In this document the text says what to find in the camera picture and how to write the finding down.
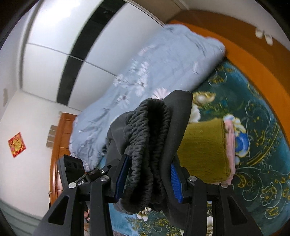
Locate blue floral bed blanket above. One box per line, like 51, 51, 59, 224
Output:
109, 59, 290, 236

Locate red paper wall decoration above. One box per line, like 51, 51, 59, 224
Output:
8, 132, 26, 158

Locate person's hand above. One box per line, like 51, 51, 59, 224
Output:
84, 209, 90, 223

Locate white wardrobe with black stripe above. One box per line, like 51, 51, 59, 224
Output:
20, 0, 189, 112

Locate dark grey sweatpants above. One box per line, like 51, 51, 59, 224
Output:
106, 90, 193, 229

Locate wooden door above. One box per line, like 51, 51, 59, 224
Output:
49, 113, 77, 206

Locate olive green folded garment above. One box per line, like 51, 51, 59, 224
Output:
177, 119, 231, 184

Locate light blue floral duvet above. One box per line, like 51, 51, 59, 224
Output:
69, 24, 226, 172

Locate pink folded garment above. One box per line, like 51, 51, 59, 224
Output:
214, 119, 235, 185

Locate wooden bed frame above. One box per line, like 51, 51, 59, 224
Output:
48, 9, 290, 209

